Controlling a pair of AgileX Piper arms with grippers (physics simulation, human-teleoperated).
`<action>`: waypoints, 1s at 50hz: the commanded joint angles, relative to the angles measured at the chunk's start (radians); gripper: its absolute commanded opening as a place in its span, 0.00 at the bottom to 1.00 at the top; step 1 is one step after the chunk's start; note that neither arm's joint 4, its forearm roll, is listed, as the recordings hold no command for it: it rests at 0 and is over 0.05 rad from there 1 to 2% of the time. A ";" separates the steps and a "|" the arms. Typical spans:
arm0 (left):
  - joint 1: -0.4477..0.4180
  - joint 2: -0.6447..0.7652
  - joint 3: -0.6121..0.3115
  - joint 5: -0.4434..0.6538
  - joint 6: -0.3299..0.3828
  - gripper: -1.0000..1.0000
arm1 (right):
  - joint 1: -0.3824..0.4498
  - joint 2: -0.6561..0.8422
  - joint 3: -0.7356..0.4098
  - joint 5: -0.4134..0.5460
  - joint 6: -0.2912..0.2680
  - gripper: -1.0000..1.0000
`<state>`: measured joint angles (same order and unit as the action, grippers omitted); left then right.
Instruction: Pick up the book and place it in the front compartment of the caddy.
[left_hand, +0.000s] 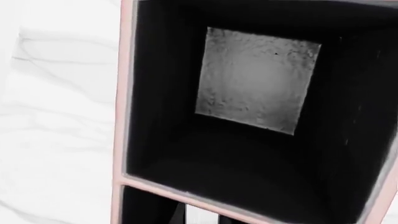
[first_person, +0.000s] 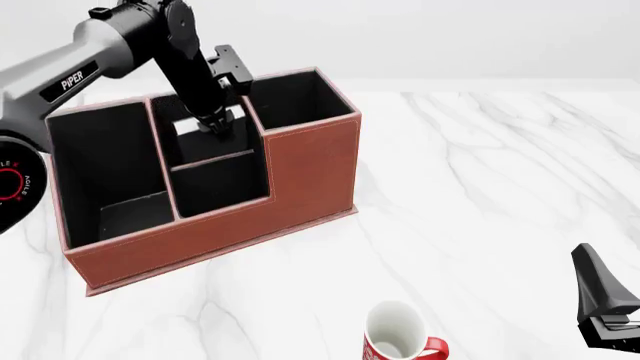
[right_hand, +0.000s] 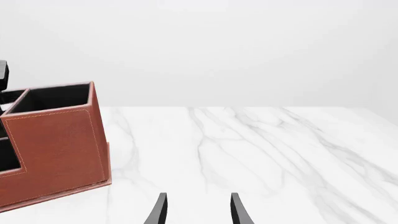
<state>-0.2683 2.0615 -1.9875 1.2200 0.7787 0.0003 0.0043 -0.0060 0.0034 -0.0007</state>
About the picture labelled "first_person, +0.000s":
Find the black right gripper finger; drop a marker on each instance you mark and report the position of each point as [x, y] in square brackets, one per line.
[597, 285]

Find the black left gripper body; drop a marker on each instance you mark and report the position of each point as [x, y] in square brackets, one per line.
[214, 125]

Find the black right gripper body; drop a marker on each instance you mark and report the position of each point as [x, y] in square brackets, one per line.
[612, 337]

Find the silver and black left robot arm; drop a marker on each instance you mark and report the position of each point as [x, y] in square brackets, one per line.
[75, 56]

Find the red-brown desk caddy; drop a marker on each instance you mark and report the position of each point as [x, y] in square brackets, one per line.
[310, 168]

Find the red mug with white inside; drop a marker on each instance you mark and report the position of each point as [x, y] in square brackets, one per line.
[395, 330]

